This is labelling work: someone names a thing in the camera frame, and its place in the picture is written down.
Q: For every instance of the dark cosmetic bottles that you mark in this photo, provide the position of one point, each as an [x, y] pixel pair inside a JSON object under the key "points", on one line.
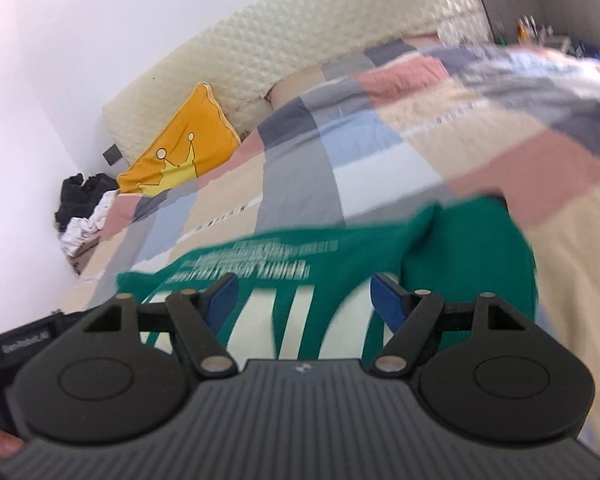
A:
{"points": [[532, 24]]}

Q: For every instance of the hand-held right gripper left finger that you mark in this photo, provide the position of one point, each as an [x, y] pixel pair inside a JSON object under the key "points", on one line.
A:
{"points": [[220, 300]]}

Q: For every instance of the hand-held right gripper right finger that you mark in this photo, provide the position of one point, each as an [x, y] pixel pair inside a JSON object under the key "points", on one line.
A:
{"points": [[387, 300]]}

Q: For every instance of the green printed sweatshirt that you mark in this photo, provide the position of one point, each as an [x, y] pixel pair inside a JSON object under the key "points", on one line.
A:
{"points": [[300, 270]]}

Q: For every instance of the cream quilted headboard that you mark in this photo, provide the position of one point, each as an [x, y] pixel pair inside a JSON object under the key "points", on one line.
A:
{"points": [[305, 45]]}

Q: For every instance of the patchwork checked quilt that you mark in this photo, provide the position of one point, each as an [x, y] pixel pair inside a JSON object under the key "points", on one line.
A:
{"points": [[380, 150]]}

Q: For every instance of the white small device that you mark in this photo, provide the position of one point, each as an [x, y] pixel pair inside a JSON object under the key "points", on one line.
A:
{"points": [[555, 42]]}

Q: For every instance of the blue tray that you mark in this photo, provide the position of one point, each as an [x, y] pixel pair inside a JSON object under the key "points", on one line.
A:
{"points": [[592, 55]]}

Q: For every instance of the dark wall socket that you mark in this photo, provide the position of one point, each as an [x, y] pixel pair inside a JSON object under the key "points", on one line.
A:
{"points": [[112, 153]]}

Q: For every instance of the black clothes pile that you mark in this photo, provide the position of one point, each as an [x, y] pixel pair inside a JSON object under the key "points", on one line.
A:
{"points": [[80, 197]]}

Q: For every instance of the wooden nightstand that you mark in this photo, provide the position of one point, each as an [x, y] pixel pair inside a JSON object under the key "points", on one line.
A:
{"points": [[82, 260]]}

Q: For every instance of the yellow crown pillow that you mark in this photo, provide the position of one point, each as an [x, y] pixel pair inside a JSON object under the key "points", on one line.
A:
{"points": [[185, 150]]}

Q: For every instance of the orange bottle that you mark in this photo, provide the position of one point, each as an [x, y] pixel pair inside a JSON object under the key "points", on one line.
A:
{"points": [[522, 30]]}

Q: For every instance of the patchwork checked pillow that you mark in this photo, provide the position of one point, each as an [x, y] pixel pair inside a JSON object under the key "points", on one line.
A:
{"points": [[340, 70]]}

